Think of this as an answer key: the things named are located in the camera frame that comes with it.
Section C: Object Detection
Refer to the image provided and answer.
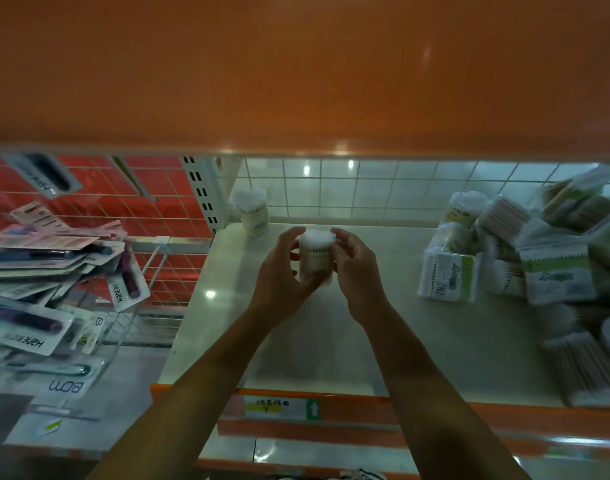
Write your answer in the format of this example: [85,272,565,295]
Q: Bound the person's left hand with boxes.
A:
[248,225,332,329]

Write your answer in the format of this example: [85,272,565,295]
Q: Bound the person's right hand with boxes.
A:
[330,227,392,327]

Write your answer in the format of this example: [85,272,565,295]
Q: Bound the cotton swab container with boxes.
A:
[232,187,272,237]
[296,228,338,285]

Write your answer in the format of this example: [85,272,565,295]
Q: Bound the pile of cotton swab packs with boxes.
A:
[417,164,610,409]

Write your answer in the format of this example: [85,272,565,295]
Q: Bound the white shelf board orange rim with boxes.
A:
[194,419,610,480]
[0,344,187,461]
[0,0,610,161]

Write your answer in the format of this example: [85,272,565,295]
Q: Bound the person's right forearm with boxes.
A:
[361,304,532,480]

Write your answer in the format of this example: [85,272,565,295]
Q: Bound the person's left forearm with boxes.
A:
[87,299,307,480]

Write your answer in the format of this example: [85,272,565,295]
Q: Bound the price label green arrow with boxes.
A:
[242,394,323,423]

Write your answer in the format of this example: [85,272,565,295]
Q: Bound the hanging dark packaged items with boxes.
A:
[110,155,159,203]

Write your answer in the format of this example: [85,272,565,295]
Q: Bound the pile of toothbrush packs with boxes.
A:
[0,153,152,411]

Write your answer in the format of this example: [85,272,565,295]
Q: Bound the white slotted shelf post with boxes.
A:
[180,155,230,233]

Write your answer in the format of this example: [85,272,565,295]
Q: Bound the white wire basket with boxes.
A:
[92,236,217,347]

